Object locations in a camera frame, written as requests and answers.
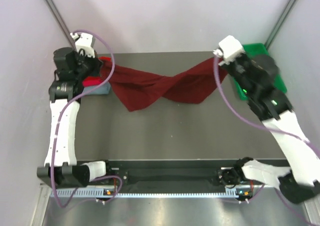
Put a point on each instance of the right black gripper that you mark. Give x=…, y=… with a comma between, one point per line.
x=227, y=67

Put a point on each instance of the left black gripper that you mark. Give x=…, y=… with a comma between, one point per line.
x=95, y=62

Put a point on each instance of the dark red t shirt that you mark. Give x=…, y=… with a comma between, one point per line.
x=138, y=89

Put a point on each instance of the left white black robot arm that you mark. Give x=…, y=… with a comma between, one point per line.
x=60, y=167

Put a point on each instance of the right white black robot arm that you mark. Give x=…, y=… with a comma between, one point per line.
x=300, y=180

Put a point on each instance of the folded bright red t shirt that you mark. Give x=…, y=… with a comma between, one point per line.
x=91, y=81

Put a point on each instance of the green plastic bin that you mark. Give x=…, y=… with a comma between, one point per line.
x=262, y=60

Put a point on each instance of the folded grey blue t shirt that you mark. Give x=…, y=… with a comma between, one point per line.
x=93, y=90

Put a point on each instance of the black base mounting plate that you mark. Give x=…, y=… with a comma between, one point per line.
x=134, y=171

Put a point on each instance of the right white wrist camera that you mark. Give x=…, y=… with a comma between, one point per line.
x=229, y=49

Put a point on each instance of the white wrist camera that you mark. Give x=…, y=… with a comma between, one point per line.
x=84, y=44
x=229, y=49

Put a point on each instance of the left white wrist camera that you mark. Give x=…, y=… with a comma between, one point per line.
x=84, y=44

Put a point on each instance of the left corner aluminium post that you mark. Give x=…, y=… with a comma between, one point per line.
x=60, y=21

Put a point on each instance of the corner aluminium post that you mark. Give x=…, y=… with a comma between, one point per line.
x=285, y=12
x=60, y=21

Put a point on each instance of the right corner aluminium post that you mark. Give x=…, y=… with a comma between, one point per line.
x=285, y=12

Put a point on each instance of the slotted grey cable duct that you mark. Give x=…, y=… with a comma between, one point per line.
x=93, y=192

